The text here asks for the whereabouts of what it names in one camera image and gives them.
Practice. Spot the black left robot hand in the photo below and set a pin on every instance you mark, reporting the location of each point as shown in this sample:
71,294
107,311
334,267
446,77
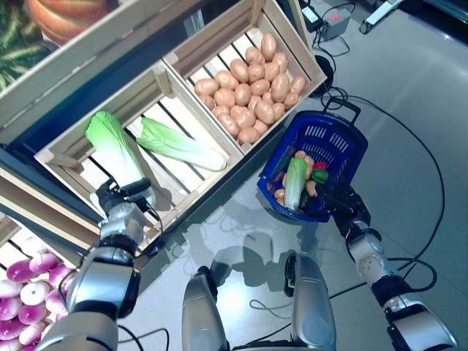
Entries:
124,197

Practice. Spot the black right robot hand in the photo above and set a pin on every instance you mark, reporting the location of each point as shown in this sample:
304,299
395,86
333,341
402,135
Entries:
343,201

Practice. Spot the green white napa cabbage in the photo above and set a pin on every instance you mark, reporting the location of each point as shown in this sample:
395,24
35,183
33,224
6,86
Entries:
179,144
109,146
294,183

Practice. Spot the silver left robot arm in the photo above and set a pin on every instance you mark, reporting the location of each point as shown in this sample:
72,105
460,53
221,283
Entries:
106,281

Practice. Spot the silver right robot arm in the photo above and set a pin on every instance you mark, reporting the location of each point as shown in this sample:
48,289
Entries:
369,252

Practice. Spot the blue plastic shopping basket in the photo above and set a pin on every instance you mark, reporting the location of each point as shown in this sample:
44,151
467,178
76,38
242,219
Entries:
292,215

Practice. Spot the green bell pepper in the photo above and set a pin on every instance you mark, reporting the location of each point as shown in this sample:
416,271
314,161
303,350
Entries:
319,176

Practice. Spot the dark green cucumber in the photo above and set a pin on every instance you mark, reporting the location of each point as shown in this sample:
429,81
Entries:
305,200

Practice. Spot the small red pepper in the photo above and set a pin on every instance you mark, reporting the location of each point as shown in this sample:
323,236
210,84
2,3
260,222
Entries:
321,165

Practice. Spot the wooden vegetable display stand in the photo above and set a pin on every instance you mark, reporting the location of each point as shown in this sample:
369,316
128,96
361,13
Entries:
44,212

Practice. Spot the wooden cabbage crate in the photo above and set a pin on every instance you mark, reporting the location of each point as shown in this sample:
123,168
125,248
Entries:
208,190

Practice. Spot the purple white turnip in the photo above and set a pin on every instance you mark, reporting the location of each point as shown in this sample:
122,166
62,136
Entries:
58,274
34,292
44,261
55,301
31,334
11,329
33,313
9,309
20,270

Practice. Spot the silver right robot leg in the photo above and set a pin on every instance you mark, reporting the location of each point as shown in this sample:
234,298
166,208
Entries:
314,303

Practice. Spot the silver robot leg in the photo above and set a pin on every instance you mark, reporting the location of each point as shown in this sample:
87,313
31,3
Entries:
201,314
314,303

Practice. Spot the tan plastic potato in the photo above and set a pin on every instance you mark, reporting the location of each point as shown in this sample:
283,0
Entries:
243,94
291,99
298,85
280,87
228,122
248,135
254,55
265,111
268,47
239,69
245,117
225,79
272,71
281,62
206,87
256,72
260,87
223,97

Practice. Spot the wooden turnip crate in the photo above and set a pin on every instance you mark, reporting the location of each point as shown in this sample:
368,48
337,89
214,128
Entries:
9,228

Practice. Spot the silver left robot leg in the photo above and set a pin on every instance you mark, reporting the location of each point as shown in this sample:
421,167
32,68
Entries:
201,314

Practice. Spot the wooden pumpkin crate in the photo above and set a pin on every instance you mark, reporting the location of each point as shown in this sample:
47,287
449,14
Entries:
73,62

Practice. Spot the wooden potato crate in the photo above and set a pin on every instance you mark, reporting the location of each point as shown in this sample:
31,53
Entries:
285,36

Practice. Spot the grey box with red label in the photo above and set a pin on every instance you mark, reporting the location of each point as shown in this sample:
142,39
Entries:
336,20

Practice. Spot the green striped pumpkin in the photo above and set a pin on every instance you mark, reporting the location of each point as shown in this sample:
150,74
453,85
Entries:
18,47

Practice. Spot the orange pumpkin with green stem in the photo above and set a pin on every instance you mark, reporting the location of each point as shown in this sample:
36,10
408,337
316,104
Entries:
73,18

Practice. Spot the clear price tag holder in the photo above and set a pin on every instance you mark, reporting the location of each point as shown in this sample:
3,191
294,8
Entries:
194,23

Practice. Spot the black power adapter brick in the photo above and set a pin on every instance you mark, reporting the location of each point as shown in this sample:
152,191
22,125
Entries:
311,14

